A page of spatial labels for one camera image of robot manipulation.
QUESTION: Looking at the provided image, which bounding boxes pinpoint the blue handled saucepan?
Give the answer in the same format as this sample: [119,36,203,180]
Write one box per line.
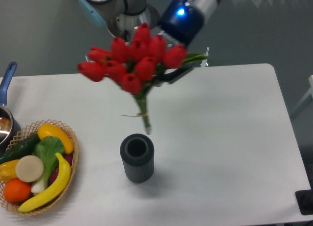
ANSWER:
[0,62,21,156]

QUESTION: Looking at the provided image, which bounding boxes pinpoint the orange fruit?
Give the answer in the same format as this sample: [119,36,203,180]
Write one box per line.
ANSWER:
[3,179,31,203]

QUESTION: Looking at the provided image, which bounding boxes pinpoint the yellow bell pepper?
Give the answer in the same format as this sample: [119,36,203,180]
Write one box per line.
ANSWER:
[0,159,19,182]

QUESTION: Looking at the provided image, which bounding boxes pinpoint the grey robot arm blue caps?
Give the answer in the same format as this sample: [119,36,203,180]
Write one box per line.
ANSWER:
[79,0,222,48]

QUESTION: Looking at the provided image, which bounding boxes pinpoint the red tulip bouquet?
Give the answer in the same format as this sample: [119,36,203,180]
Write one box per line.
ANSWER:
[77,23,208,134]

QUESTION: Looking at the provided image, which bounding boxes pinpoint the white furniture frame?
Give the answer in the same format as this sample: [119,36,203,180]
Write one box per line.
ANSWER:
[290,75,313,121]

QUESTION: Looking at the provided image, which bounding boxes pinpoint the woven wicker basket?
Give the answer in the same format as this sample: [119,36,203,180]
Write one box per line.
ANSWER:
[0,119,79,217]

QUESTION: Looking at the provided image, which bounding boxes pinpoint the green cucumber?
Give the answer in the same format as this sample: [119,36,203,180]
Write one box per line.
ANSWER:
[0,133,41,164]

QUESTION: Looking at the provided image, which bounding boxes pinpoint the beige round disc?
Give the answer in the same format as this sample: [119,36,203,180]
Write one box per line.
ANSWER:
[15,155,44,182]

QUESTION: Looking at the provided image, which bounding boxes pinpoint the dark grey ribbed vase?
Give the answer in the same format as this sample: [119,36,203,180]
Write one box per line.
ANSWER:
[120,134,155,183]

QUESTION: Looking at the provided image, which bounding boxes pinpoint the yellow banana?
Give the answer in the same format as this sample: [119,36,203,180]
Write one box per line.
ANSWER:
[18,153,71,213]

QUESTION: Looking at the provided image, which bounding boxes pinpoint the green bok choy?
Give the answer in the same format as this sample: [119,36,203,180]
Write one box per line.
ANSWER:
[31,136,65,195]

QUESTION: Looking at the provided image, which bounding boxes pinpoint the dark red vegetable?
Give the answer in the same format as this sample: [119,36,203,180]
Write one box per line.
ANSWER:
[49,153,73,185]

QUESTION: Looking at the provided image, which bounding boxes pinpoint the black device at table edge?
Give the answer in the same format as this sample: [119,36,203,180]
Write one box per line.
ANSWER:
[295,189,313,215]

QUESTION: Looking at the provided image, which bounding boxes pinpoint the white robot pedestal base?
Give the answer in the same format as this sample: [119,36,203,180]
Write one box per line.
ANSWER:
[77,33,208,84]

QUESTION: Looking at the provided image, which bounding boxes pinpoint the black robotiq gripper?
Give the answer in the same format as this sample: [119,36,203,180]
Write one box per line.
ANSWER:
[153,0,204,86]

